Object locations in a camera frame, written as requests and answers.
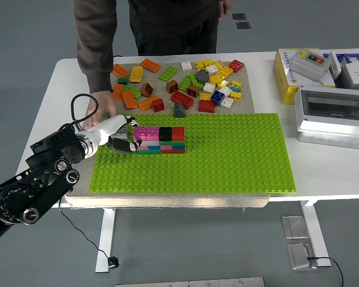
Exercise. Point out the person's left hand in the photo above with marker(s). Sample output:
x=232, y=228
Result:
x=225, y=7

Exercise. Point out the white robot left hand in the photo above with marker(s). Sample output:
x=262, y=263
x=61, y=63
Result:
x=107, y=128

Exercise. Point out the person's right hand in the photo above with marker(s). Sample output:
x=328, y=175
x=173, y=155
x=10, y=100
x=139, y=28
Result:
x=103, y=106

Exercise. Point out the pink 2x2 brick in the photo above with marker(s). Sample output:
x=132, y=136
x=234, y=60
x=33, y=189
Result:
x=140, y=133
x=152, y=133

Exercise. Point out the brown 2x2 brick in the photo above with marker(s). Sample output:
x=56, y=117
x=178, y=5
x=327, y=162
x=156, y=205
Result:
x=193, y=90
x=147, y=89
x=172, y=86

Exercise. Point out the green studded baseplate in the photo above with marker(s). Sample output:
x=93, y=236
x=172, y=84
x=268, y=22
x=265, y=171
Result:
x=212, y=161

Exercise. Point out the person's right forearm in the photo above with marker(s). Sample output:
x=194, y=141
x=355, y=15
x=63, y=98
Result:
x=97, y=65

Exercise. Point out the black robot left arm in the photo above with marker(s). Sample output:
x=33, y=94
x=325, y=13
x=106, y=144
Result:
x=57, y=143

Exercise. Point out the dark floor outlet cover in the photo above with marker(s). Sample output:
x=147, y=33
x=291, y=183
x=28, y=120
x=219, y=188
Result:
x=238, y=16
x=243, y=25

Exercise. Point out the glossy orange 2x4 brick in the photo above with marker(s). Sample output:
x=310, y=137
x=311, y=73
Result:
x=129, y=99

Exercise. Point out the small dark green brick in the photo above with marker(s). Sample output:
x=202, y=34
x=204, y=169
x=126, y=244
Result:
x=122, y=80

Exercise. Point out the green 2x4 brick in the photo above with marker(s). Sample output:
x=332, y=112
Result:
x=168, y=73
x=133, y=91
x=194, y=79
x=185, y=83

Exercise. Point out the yellow 2x4 brick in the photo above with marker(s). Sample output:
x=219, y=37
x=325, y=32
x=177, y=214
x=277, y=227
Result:
x=215, y=78
x=136, y=74

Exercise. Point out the red 2x2 brick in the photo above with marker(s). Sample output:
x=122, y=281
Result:
x=236, y=65
x=158, y=105
x=178, y=134

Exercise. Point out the person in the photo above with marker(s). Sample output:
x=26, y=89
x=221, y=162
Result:
x=173, y=24

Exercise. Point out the small pink brick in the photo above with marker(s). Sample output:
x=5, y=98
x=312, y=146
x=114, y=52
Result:
x=221, y=62

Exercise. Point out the yellow 2x2 brick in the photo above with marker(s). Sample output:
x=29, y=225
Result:
x=236, y=83
x=225, y=71
x=222, y=84
x=218, y=64
x=200, y=64
x=235, y=95
x=208, y=62
x=205, y=96

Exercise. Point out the black 2x2 brick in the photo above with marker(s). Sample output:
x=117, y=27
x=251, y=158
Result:
x=165, y=134

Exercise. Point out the white 2x2 brick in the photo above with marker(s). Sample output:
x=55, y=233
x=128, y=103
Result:
x=186, y=65
x=208, y=87
x=225, y=90
x=226, y=102
x=211, y=69

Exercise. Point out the dark grey slope brick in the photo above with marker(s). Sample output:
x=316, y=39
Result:
x=202, y=75
x=179, y=110

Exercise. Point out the red 2x4 brick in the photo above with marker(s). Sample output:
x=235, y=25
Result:
x=182, y=99
x=206, y=105

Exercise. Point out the small teal brick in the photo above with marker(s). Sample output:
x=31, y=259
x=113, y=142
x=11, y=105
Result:
x=234, y=88

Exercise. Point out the blue 2x2 brick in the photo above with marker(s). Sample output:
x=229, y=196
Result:
x=217, y=97

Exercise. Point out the grey-brown mat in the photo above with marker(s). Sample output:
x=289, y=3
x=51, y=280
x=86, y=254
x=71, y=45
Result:
x=167, y=200

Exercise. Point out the yellow and white cardboard box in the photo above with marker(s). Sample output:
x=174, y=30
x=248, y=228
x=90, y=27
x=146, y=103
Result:
x=282, y=83

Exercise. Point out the white table leg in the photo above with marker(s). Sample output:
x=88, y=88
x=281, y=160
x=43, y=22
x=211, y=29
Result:
x=315, y=233
x=105, y=239

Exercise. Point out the white plastic panel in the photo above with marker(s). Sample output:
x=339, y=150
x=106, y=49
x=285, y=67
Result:
x=335, y=64

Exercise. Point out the long grey metal plate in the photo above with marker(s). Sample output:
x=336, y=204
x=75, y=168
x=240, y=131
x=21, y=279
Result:
x=191, y=282

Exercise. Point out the grey metal floor plate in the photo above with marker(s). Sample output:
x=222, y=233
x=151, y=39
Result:
x=299, y=257
x=294, y=227

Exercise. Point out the pink flat brick in wall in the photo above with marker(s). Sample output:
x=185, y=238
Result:
x=166, y=147
x=143, y=147

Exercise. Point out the white brick in wall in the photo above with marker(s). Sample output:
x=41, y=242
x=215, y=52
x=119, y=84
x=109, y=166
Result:
x=151, y=143

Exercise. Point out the teal flat brick in wall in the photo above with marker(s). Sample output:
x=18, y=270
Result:
x=149, y=151

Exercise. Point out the blue flat brick in wall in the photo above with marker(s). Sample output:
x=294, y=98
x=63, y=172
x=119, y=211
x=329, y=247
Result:
x=154, y=147
x=179, y=147

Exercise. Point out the green flat brick in wall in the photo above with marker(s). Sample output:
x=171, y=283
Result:
x=172, y=143

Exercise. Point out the red flat brick in wall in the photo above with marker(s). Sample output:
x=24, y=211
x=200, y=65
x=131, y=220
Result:
x=173, y=151

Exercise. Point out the grey push-button switch box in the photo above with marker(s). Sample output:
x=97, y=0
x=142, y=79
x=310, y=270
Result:
x=305, y=65

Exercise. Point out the white wall socket box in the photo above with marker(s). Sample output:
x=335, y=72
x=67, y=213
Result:
x=357, y=73

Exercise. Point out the white electrical enclosure box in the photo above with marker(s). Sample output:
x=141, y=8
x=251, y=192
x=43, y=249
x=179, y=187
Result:
x=332, y=131

